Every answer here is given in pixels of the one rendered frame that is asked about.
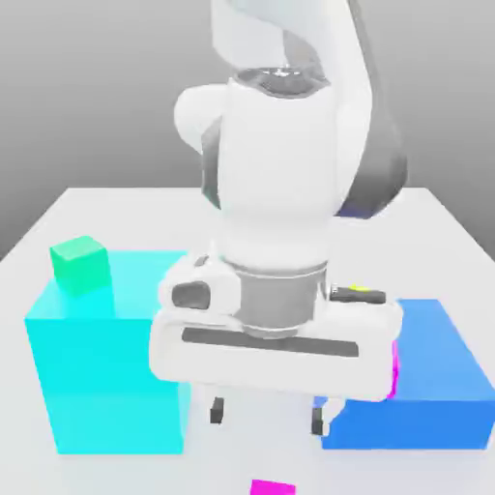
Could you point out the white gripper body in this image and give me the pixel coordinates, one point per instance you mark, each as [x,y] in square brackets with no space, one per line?
[270,367]

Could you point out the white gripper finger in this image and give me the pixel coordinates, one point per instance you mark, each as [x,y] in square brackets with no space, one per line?
[217,410]
[318,421]

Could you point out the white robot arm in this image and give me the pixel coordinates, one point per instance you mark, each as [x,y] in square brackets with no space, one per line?
[278,162]

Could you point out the small magenta cube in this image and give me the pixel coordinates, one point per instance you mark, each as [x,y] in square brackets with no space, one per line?
[272,488]

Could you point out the small green cube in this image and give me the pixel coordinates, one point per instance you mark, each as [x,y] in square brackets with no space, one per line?
[79,265]

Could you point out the large blue box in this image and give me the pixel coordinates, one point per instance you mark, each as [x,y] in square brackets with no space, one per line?
[425,421]

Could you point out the large cyan box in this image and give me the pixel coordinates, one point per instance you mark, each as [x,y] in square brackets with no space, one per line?
[104,379]

